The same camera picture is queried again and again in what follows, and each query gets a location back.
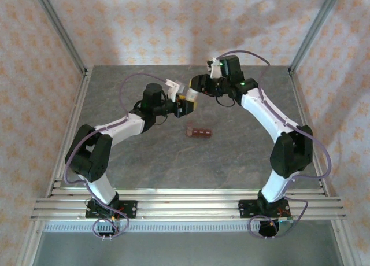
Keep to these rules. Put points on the brown rectangular block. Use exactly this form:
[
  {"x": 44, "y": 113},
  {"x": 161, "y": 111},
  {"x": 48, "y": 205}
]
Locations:
[{"x": 201, "y": 133}]

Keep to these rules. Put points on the white pill bottle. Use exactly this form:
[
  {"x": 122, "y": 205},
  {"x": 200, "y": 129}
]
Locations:
[{"x": 192, "y": 95}]

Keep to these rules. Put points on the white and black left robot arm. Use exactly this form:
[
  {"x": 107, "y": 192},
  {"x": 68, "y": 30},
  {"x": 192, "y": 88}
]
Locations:
[{"x": 124, "y": 130}]

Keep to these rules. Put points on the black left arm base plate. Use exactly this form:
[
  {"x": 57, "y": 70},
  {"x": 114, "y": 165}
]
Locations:
[{"x": 130, "y": 209}]

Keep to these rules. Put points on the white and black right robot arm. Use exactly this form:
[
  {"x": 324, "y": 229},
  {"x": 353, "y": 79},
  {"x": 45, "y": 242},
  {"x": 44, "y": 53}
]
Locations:
[{"x": 255, "y": 110}]

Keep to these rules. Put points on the aluminium frame leg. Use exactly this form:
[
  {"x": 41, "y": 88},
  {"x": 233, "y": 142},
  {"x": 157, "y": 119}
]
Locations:
[
  {"x": 31, "y": 243},
  {"x": 344, "y": 243}
]

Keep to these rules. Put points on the aluminium frame post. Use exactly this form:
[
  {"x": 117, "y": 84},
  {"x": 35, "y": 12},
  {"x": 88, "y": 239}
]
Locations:
[
  {"x": 315, "y": 26},
  {"x": 62, "y": 31}
]

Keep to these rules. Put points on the small green circuit board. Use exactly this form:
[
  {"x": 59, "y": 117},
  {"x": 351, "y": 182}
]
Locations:
[{"x": 286, "y": 219}]

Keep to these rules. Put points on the aluminium table side rail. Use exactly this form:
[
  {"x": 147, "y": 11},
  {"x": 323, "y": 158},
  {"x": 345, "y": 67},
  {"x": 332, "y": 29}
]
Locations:
[
  {"x": 74, "y": 118},
  {"x": 300, "y": 104}
]

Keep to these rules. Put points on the aluminium mounting rail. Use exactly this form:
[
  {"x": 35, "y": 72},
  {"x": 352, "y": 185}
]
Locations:
[{"x": 188, "y": 208}]

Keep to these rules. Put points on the orange patterned backdrop cloth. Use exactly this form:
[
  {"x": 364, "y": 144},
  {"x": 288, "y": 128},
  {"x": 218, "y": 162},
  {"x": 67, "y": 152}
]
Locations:
[
  {"x": 144, "y": 17},
  {"x": 23, "y": 104},
  {"x": 347, "y": 104}
]

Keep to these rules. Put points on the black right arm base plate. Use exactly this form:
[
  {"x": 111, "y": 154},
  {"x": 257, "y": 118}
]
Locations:
[{"x": 245, "y": 209}]

